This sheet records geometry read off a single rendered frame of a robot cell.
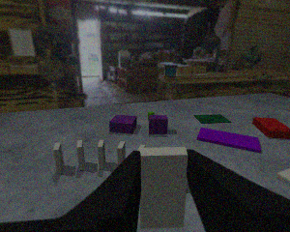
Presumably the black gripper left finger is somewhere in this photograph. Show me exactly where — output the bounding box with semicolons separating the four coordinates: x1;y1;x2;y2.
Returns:
0;151;141;232

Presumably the green flat rectangular tile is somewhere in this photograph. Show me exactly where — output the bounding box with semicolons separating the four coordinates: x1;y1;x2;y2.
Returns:
193;114;231;124

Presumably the red rectangular block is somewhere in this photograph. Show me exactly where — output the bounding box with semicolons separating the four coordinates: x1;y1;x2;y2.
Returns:
252;117;290;139

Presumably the purple cube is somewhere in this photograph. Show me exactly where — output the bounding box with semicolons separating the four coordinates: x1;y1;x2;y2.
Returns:
149;115;168;134

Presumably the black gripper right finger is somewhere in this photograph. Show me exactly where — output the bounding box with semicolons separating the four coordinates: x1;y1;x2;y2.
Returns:
187;149;290;232

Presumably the purple flat rectangular block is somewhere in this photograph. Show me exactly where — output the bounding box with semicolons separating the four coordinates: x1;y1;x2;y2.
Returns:
197;128;261;153

